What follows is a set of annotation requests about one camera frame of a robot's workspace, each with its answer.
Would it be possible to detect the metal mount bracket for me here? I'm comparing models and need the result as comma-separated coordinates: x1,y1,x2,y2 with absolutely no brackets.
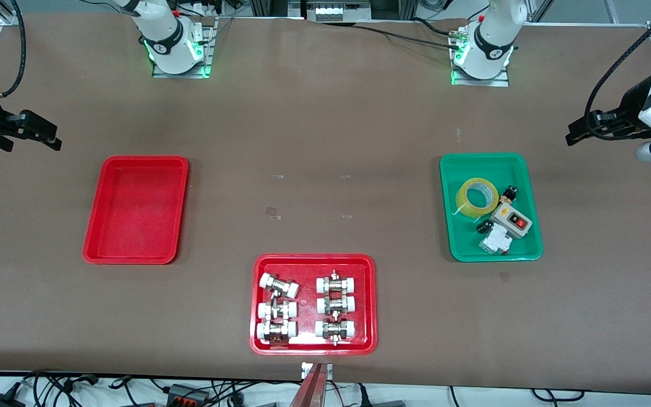
301,362,333,381

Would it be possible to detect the grey switch box red button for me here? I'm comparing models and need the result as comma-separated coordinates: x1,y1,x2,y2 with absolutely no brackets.
491,203,533,240

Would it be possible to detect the white capped metal pipe fitting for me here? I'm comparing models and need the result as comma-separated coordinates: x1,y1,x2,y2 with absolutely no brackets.
315,319,358,347
259,272,300,299
257,300,298,321
256,320,298,346
316,270,358,295
316,295,357,316

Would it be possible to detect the aluminium frame post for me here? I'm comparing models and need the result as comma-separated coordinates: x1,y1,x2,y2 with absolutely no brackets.
249,0,290,18

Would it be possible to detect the grey terminal block device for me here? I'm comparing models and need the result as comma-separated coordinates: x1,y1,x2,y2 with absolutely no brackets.
306,0,372,23

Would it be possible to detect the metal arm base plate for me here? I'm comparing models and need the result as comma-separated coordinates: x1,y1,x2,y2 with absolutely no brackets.
152,16,214,79
451,25,511,88

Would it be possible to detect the aluminium camera mount post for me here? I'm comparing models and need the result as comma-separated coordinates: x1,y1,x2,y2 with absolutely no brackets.
289,363,329,407

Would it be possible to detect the white circuit breaker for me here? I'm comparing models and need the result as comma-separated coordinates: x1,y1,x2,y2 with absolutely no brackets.
479,225,514,257

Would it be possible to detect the black orange connector block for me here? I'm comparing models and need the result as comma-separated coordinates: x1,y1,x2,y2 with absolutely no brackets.
166,383,211,407

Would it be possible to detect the black cable on table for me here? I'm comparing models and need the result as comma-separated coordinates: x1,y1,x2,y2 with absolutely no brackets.
325,20,462,50

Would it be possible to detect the yellow packing tape roll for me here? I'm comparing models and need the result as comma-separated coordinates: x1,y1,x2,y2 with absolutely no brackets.
455,177,500,219

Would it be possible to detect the green plastic tray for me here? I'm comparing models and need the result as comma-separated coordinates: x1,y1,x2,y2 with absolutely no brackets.
439,153,544,263

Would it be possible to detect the red plastic tray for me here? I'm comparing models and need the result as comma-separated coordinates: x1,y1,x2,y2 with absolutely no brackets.
83,155,189,265
249,253,377,356

